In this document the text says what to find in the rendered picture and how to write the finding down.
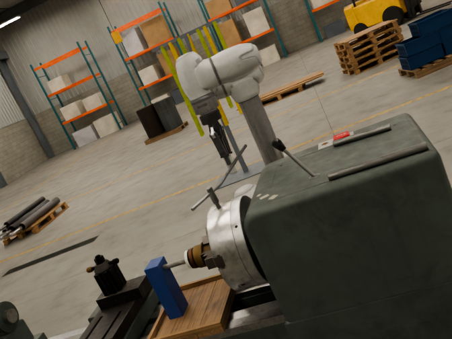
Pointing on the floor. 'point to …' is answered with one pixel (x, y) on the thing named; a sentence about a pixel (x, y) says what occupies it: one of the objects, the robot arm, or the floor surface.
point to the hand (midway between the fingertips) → (230, 163)
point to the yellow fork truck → (383, 12)
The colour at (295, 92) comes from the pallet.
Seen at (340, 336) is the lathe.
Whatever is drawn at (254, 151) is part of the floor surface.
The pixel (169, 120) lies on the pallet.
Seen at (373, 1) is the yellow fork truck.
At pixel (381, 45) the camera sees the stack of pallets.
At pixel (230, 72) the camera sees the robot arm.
